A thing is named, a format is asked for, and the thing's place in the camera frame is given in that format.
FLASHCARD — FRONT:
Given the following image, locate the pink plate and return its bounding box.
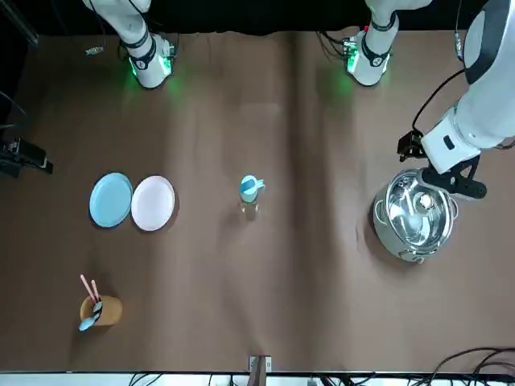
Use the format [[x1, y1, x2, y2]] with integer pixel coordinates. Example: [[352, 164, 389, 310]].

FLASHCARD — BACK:
[[130, 175, 176, 232]]

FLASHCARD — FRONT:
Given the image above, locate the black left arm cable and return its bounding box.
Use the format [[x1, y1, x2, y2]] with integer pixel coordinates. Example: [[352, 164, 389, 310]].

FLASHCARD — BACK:
[[411, 68, 468, 134]]

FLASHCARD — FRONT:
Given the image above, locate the light-blue plate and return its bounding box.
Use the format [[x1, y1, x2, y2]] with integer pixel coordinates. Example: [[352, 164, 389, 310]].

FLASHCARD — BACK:
[[89, 172, 134, 228]]

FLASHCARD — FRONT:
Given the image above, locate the aluminium frame post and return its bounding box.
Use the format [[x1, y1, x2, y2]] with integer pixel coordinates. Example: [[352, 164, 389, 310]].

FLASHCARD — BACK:
[[248, 354, 272, 386]]

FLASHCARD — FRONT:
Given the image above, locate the light-blue lid with strap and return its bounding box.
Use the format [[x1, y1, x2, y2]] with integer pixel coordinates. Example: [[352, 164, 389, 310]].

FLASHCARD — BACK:
[[239, 174, 267, 204]]

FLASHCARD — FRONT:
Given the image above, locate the clear glass jar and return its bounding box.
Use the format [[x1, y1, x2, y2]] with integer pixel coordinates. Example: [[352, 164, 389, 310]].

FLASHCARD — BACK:
[[237, 195, 261, 222]]

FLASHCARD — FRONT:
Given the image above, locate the glass pot lid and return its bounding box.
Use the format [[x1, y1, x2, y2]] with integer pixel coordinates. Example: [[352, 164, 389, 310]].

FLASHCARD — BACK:
[[385, 168, 454, 247]]

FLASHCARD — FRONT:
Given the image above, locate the brown utensil cup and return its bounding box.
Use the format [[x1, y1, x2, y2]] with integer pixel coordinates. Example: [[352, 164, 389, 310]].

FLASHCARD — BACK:
[[80, 294, 123, 328]]

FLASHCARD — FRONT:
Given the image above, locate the steel cooking pot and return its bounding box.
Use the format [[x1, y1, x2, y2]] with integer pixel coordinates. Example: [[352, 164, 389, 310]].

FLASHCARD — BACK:
[[371, 167, 461, 265]]

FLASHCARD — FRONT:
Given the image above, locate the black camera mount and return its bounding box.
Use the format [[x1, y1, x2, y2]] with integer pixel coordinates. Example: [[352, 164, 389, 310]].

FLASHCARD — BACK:
[[0, 135, 54, 179]]

